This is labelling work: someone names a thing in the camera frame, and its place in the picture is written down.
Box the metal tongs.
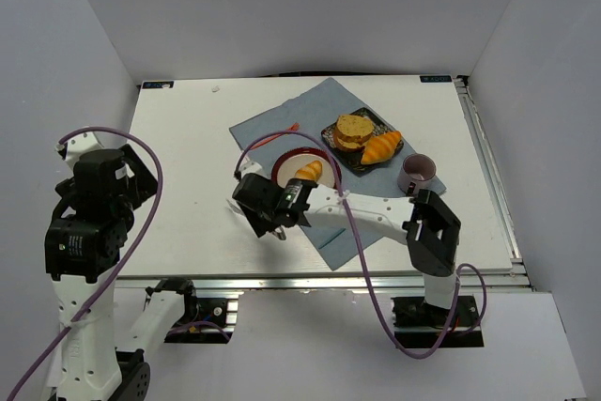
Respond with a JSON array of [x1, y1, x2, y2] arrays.
[[226, 199, 286, 240]]

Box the striped bread roll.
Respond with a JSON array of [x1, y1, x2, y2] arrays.
[[361, 131, 402, 165], [294, 160, 323, 182]]

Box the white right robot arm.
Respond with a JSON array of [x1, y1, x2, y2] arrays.
[[233, 173, 461, 310]]

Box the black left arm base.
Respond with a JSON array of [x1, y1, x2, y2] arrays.
[[145, 278, 232, 344]]

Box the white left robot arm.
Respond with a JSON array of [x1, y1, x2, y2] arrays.
[[44, 127, 231, 400]]

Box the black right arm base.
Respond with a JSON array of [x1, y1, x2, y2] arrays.
[[392, 296, 485, 349]]

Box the small round bread bun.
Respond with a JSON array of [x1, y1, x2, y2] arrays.
[[332, 131, 370, 153]]

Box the seeded bread slice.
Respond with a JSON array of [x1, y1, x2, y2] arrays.
[[335, 115, 374, 141]]

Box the round red-rimmed plate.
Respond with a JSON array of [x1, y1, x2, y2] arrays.
[[271, 147, 342, 189]]

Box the teal plastic knife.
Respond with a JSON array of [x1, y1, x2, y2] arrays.
[[317, 228, 346, 250]]

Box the orange plastic fork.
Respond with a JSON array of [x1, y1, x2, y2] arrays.
[[251, 122, 300, 150]]

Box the blue-grey cloth placemat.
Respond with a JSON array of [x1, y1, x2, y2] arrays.
[[230, 78, 415, 270]]

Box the dark patterned square plate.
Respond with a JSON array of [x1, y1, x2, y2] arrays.
[[320, 107, 404, 174]]

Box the blue label sticker left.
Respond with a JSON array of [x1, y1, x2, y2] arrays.
[[141, 81, 175, 89]]

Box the blue label sticker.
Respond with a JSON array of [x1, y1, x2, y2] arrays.
[[419, 74, 454, 84], [141, 81, 175, 89]]

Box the lilac mug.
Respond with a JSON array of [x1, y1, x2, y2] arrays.
[[397, 153, 437, 196]]

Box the blue label sticker right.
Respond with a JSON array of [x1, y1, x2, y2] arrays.
[[419, 74, 454, 84]]

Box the aluminium table edge rail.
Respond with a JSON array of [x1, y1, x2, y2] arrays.
[[122, 273, 532, 294]]

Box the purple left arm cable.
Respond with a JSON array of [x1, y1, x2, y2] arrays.
[[8, 126, 234, 401]]

